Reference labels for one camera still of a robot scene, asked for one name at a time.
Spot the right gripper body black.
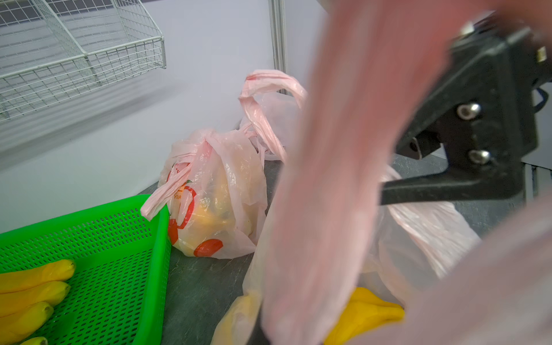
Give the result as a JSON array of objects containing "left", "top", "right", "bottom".
[{"left": 395, "top": 16, "right": 551, "bottom": 171}]

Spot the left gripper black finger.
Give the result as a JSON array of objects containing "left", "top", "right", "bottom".
[{"left": 246, "top": 316, "right": 270, "bottom": 345}]

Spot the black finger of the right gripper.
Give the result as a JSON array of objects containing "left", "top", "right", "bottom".
[{"left": 380, "top": 168, "right": 524, "bottom": 205}]

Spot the yellow banana bunch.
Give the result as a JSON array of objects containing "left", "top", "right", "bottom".
[
  {"left": 1, "top": 260, "right": 76, "bottom": 344},
  {"left": 323, "top": 287, "right": 405, "bottom": 344}
]

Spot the printed pink plastic bag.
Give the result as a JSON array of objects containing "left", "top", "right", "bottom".
[
  {"left": 213, "top": 1, "right": 551, "bottom": 344},
  {"left": 140, "top": 70, "right": 307, "bottom": 259}
]

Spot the yellow banana bunch in basket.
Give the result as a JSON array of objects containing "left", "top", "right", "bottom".
[{"left": 1, "top": 260, "right": 76, "bottom": 344}]

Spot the green plastic basket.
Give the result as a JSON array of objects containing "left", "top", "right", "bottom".
[{"left": 1, "top": 195, "right": 171, "bottom": 344}]

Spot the white wire shelf back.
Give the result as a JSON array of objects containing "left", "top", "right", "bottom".
[{"left": 1, "top": 1, "right": 167, "bottom": 122}]

